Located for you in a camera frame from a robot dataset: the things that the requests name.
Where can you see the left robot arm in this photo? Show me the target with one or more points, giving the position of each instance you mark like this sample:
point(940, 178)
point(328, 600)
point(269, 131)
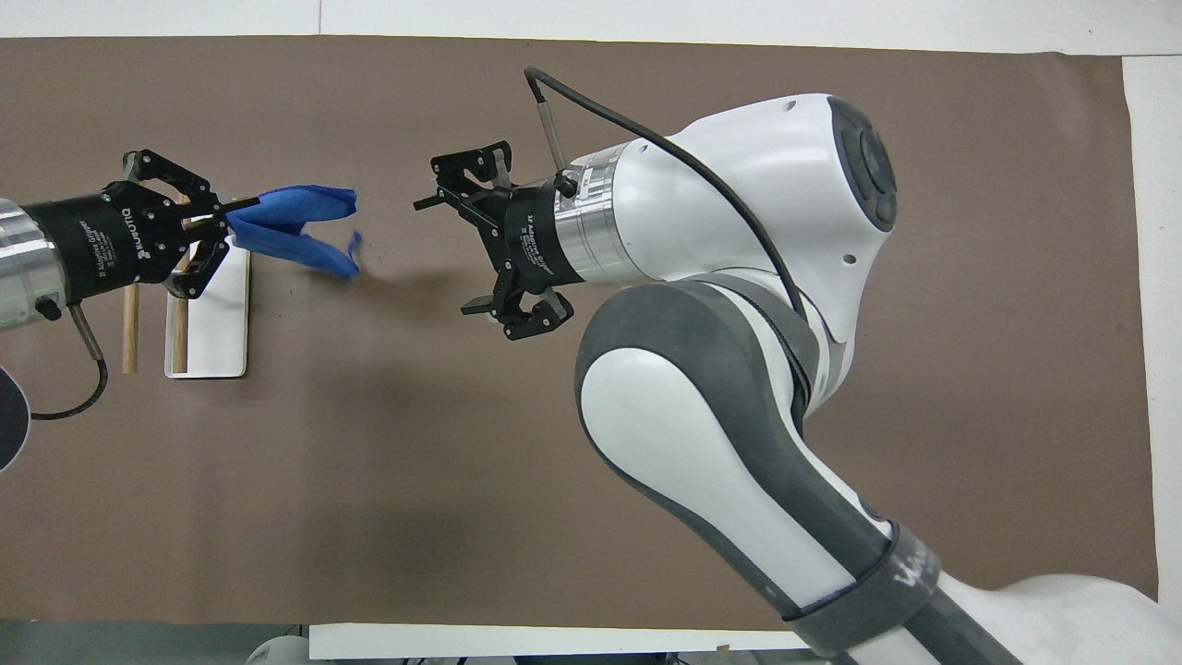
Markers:
point(23, 268)

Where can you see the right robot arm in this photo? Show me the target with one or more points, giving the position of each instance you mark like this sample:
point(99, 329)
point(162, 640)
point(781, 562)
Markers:
point(720, 416)

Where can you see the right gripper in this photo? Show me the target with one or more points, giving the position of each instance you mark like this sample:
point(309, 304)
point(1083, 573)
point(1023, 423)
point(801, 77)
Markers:
point(531, 235)

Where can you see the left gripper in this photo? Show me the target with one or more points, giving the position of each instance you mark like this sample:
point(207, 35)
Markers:
point(102, 242)

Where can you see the wooden towel rack white base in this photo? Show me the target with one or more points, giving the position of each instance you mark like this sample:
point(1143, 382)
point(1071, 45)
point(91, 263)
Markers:
point(217, 323)

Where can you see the blue towel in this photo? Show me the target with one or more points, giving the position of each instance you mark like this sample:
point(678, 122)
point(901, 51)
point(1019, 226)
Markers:
point(295, 217)

